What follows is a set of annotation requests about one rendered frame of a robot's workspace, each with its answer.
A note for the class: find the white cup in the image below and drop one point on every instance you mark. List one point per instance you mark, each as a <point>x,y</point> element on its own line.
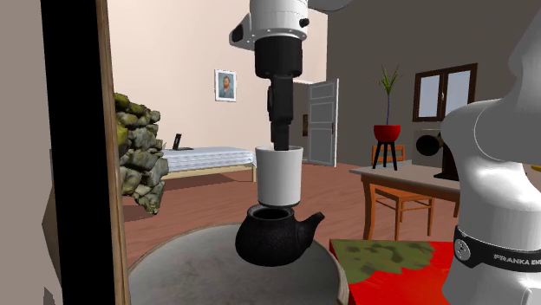
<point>279,177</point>

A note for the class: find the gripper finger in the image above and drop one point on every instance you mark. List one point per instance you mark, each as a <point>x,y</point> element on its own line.
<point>282,105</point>

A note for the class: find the black panel with wooden frame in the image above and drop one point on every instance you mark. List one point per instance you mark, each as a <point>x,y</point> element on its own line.
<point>78,148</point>

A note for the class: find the wooden table with grey top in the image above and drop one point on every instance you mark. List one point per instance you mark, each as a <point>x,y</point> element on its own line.
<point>401,175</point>

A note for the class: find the white door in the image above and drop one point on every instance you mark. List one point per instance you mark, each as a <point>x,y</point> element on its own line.
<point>323,122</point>

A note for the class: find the dark-framed window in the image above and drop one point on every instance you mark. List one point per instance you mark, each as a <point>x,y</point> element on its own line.
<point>443,93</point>

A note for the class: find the mossy rock pile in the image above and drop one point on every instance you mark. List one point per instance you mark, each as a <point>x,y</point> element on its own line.
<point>139,164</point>

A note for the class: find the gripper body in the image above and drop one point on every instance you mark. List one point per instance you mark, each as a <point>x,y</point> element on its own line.
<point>279,57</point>

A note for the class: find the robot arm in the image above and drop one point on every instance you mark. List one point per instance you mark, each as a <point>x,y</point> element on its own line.
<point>486,177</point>

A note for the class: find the black teapot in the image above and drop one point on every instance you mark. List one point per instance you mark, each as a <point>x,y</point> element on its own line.
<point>270,240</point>

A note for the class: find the framed portrait wall picture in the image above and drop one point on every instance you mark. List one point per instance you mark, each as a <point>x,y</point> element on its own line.
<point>225,85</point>

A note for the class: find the bed with pale cover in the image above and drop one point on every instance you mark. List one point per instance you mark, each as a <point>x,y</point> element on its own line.
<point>211,158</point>

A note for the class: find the wooden chair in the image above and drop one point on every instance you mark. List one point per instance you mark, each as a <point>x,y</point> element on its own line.
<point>408,198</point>

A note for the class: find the round grey table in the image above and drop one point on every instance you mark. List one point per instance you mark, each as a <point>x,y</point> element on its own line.
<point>203,274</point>

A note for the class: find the grey washing machine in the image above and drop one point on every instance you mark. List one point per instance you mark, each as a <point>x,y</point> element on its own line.
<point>424,145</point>

